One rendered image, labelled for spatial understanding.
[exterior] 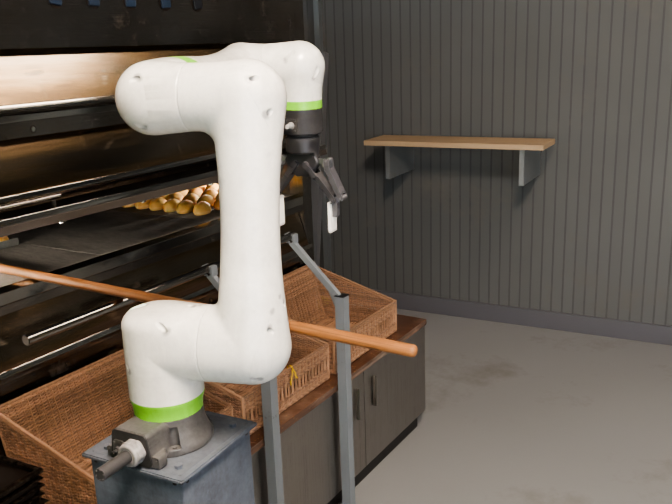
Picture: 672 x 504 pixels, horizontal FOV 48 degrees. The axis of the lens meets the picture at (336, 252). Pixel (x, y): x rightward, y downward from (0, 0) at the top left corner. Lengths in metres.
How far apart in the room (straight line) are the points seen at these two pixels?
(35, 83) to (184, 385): 1.43
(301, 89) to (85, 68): 1.19
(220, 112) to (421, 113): 4.07
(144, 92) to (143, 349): 0.41
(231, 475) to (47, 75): 1.54
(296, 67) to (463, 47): 3.54
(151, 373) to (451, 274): 4.19
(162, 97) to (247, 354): 0.43
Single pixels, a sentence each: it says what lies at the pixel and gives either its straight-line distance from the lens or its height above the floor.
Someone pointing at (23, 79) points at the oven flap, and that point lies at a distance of 2.52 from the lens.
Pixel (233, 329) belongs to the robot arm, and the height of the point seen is 1.43.
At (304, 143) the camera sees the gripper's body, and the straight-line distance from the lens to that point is 1.65.
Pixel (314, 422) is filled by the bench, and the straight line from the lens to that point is 2.96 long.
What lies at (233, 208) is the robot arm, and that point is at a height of 1.62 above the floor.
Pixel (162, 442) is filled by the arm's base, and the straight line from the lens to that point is 1.35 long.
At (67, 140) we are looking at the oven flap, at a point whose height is 1.60.
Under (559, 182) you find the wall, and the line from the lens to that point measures 5.02.
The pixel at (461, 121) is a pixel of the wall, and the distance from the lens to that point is 5.13.
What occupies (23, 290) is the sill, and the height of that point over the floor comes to 1.17.
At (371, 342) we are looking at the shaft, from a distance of 1.79.
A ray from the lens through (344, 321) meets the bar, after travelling 2.89.
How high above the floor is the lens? 1.86
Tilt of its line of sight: 15 degrees down
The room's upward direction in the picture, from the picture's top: 2 degrees counter-clockwise
